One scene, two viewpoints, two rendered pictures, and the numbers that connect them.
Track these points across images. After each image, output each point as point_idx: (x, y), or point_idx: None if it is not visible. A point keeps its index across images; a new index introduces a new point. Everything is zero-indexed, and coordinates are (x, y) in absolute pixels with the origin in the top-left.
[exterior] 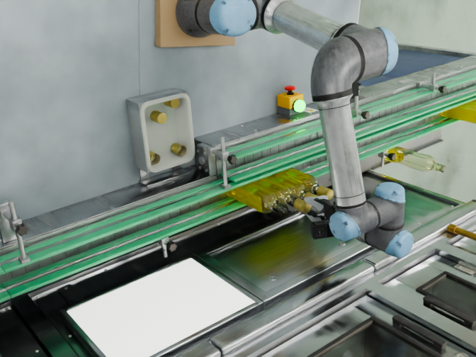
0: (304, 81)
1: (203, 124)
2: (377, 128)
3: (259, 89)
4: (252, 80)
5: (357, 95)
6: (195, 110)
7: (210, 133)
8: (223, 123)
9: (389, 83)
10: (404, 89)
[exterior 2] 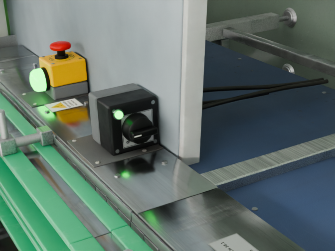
0: (103, 57)
1: (27, 35)
2: (29, 223)
3: (60, 26)
4: (52, 5)
5: (109, 150)
6: (21, 11)
7: (26, 51)
8: (39, 49)
9: (218, 217)
10: (159, 244)
